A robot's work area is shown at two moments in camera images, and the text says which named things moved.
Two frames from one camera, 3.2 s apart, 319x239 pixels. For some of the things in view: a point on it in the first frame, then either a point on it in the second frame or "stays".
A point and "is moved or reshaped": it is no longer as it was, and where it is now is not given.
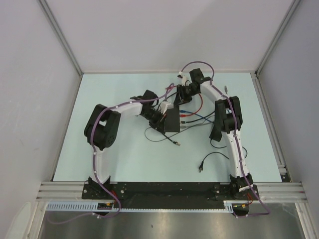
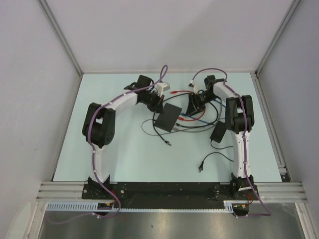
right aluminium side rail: (270, 127) stays
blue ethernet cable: (182, 111) is moved or reshaped
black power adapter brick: (216, 134) stays
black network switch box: (172, 123) is moved or reshaped
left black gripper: (159, 123) to (157, 106)
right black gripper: (180, 97) to (193, 105)
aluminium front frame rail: (73, 191) stays
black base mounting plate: (197, 196) stays
